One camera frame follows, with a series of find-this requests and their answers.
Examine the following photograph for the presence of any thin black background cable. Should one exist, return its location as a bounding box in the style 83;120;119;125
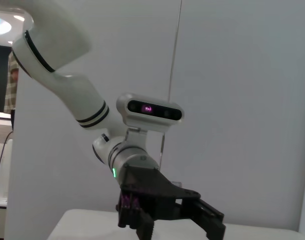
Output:
0;131;14;186

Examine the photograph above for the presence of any person in plaid shirt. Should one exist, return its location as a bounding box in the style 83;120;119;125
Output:
3;51;20;114

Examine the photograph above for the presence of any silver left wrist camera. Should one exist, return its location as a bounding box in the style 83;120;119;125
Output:
115;92;185;132

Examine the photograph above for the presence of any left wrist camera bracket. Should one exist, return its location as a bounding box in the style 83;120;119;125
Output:
124;126;166;163

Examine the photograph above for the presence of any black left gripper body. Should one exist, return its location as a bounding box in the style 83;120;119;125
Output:
116;164;201;222

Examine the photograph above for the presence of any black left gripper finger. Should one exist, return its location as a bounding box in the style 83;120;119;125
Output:
176;198;227;240
115;189;156;240

